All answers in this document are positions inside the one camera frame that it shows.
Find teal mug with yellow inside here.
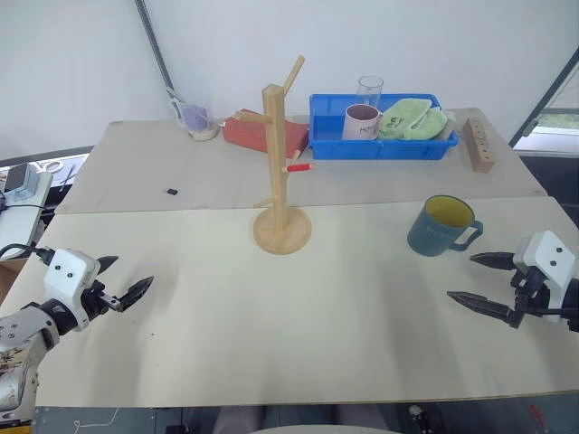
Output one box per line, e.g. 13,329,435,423
406,194,485,259

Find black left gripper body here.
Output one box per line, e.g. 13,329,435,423
81,279,127,325

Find dark window frame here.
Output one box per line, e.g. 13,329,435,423
508,57,579,146

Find white side table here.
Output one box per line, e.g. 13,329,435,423
0,170,56,249

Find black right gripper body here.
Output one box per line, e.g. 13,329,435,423
508,265,552,330

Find clear drinking glass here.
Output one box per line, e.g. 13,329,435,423
355,75,385,110

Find scissors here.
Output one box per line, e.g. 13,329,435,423
58,164,77,194

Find blue plastic bin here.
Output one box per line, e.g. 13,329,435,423
308,92,460,161

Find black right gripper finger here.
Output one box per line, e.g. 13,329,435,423
446,290,516,324
470,250,517,272

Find grey metal box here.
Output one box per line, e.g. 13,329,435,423
4,163,53,203

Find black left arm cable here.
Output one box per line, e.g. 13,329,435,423
0,243,54,266

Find green towel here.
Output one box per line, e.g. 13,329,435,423
376,99,450,142

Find wooden block with holes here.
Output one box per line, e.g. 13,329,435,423
460,118,497,174

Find grey cloth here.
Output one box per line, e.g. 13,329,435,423
436,107,461,142

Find glass beaker with purple content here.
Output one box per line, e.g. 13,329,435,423
166,88,222,143

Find wooden mug tree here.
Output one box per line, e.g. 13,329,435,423
233,55,314,256

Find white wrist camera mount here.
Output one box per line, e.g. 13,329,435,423
512,230,579,325
43,247,102,332

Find white and pink mug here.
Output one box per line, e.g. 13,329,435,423
341,103,384,142

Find red box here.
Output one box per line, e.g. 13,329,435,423
222,108,310,156

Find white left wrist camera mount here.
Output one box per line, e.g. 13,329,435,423
43,247,102,332

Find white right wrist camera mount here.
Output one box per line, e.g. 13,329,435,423
512,230,579,325

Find grey metal pole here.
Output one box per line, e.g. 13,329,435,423
133,0,183,119

